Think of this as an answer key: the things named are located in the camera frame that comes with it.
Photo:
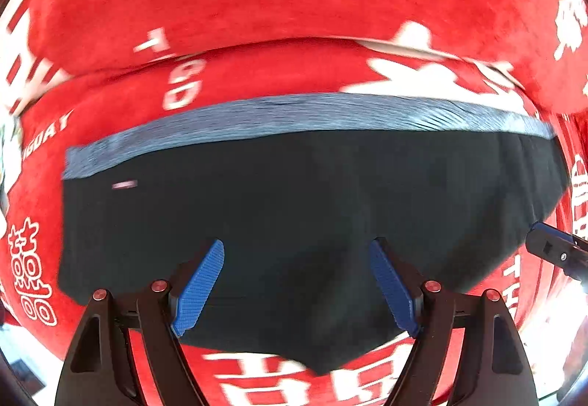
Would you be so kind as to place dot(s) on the red printed sofa seat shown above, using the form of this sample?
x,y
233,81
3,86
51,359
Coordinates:
x,y
115,112

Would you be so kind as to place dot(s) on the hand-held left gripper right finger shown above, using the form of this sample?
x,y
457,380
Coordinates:
x,y
393,291

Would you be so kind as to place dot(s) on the black pants with blue waistband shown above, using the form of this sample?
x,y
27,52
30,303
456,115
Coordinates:
x,y
298,203

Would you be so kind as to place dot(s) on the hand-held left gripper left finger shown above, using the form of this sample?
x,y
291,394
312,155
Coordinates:
x,y
198,291

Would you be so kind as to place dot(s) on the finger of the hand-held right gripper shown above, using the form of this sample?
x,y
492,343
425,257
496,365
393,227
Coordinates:
x,y
556,249

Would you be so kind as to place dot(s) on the white floral cloth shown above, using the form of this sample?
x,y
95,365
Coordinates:
x,y
9,157

